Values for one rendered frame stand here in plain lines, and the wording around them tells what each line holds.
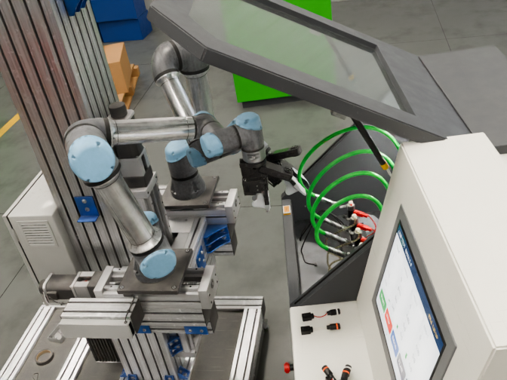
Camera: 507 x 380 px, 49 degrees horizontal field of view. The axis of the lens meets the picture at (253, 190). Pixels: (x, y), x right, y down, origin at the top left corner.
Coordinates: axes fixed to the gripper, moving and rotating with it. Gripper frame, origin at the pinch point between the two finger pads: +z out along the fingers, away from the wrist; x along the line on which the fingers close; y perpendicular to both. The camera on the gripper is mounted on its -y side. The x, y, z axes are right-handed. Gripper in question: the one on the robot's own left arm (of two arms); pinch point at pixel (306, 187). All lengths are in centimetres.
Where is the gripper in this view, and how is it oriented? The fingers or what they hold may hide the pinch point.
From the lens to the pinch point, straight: 199.8
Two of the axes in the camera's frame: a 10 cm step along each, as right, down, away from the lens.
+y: -6.4, 6.4, 4.3
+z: 7.3, 6.8, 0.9
